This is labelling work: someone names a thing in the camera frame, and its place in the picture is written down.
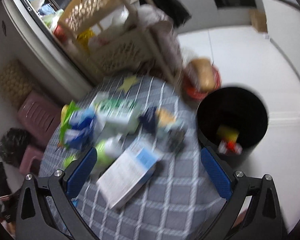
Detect white green plastic bottle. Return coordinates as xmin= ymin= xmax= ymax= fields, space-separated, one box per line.
xmin=66 ymin=134 xmax=123 ymax=168

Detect blue white snack bag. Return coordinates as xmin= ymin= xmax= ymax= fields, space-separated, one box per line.
xmin=64 ymin=108 xmax=96 ymax=150

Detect white blue paper box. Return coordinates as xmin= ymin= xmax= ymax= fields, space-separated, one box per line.
xmin=97 ymin=140 xmax=164 ymax=209

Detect green plastic bag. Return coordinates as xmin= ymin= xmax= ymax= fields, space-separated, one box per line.
xmin=58 ymin=101 xmax=80 ymax=147

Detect dark blue orange wrapper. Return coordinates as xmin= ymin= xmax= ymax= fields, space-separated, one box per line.
xmin=138 ymin=107 xmax=188 ymax=154

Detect yellow red trash in bin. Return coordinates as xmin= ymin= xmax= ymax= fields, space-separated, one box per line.
xmin=217 ymin=126 xmax=243 ymax=155

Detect black trash bin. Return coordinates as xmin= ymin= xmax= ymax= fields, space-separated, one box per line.
xmin=196 ymin=86 xmax=269 ymax=168

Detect black plastic bag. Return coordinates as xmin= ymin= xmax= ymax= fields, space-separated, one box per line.
xmin=0 ymin=128 xmax=32 ymax=168

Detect pink plastic stool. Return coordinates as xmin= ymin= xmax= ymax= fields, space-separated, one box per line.
xmin=17 ymin=91 xmax=61 ymax=148

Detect grey checked tablecloth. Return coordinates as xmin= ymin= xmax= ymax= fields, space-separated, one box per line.
xmin=38 ymin=74 xmax=225 ymax=240

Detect green white tissue pack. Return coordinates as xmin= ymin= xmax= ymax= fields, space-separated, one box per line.
xmin=89 ymin=92 xmax=141 ymax=134

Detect red plastic basket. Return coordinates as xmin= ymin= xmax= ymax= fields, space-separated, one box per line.
xmin=183 ymin=64 xmax=222 ymax=101

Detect brown bread loaf bag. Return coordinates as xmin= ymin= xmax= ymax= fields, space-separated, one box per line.
xmin=190 ymin=57 xmax=216 ymax=92

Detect grey cloth on rack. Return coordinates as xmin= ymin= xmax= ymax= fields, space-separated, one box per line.
xmin=137 ymin=4 xmax=183 ymax=73

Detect beige plastic storage rack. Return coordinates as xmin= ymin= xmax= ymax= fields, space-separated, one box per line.
xmin=58 ymin=0 xmax=182 ymax=87

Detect cardboard box on floor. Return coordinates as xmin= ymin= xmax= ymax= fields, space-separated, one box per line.
xmin=249 ymin=9 xmax=268 ymax=33

